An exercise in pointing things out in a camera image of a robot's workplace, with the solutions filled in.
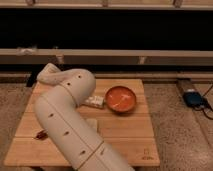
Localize cream rectangular block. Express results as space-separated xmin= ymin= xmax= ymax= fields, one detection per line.
xmin=87 ymin=119 xmax=98 ymax=131

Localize blue device on floor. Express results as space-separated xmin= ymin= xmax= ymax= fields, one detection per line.
xmin=183 ymin=89 xmax=204 ymax=107

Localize orange bowl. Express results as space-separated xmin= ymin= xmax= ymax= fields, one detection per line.
xmin=105 ymin=86 xmax=137 ymax=113

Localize black cable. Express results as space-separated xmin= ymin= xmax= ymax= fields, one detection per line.
xmin=199 ymin=83 xmax=213 ymax=120

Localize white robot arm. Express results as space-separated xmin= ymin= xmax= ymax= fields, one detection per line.
xmin=34 ymin=63 xmax=135 ymax=171

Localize wooden table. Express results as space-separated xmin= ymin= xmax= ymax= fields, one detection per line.
xmin=4 ymin=79 xmax=160 ymax=167

